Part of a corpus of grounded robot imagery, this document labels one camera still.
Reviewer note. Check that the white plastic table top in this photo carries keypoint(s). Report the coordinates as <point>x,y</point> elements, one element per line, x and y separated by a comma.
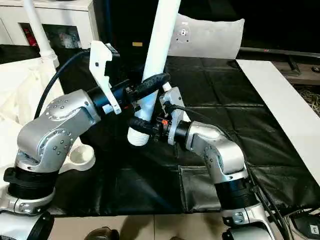
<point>20,85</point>

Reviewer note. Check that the small yellow label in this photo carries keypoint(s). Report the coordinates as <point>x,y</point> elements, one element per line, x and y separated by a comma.
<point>137,44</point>

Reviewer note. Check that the black cabinet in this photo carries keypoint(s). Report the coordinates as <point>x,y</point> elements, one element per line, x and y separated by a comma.
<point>125,25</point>

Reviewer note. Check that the black work mat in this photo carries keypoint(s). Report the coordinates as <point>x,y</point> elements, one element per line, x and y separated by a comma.
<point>225,85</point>

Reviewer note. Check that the light grey cushion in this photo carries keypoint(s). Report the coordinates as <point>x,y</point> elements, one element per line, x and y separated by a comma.
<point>210,37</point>

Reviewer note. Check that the white glass-door cabinet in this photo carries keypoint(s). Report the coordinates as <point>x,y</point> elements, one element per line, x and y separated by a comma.
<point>70,17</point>

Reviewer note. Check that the dark left robot foot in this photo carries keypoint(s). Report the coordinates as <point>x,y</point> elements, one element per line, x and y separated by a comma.
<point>101,234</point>

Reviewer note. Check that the white flat board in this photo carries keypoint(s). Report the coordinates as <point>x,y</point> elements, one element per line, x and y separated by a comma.
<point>280,100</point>

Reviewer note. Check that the black low shelf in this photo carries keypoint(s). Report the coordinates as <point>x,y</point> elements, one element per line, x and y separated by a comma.
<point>272,51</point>

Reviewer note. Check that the black box white label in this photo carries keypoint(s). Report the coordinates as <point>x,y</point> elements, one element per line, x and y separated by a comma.
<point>306,227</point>

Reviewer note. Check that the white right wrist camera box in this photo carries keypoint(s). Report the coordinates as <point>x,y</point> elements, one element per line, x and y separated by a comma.
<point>170,97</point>

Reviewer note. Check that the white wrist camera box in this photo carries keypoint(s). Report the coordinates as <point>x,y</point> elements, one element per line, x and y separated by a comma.
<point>100,65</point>
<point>170,97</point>

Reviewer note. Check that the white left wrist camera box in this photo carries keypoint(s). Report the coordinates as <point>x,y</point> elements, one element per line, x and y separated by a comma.
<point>100,65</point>

